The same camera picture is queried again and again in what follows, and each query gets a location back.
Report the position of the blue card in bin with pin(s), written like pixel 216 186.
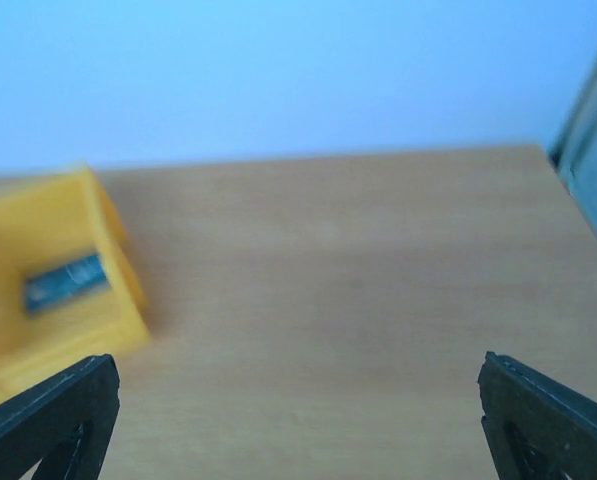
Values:
pixel 64 283

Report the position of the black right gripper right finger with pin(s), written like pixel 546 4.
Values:
pixel 535 427

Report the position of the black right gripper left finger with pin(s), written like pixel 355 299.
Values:
pixel 63 425

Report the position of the yellow plastic bin row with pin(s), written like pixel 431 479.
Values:
pixel 50 221

